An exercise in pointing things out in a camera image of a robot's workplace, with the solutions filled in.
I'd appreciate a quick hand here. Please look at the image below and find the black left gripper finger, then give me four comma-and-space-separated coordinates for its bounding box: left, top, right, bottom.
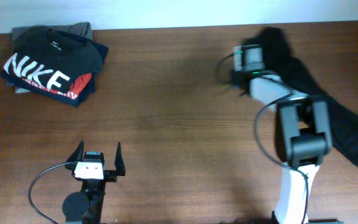
114, 142, 126, 176
66, 141, 85, 162

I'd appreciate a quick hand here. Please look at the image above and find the black t-shirt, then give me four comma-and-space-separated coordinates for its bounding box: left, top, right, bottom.
242, 26, 358, 172

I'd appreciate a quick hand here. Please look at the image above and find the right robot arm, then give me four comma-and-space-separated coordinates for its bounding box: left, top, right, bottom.
229, 71, 333, 224

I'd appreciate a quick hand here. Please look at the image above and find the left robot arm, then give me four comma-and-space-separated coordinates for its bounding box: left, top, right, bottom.
62, 141, 126, 224

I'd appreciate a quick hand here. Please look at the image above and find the navy folded shirt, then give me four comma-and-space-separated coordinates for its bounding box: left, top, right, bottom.
1, 27, 109, 106

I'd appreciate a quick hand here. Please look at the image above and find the red folded shirt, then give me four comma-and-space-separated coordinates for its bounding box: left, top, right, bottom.
23, 72, 93, 100

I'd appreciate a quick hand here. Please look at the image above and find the black Nike folded shirt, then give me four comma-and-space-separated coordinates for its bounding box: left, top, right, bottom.
2, 26, 104, 94

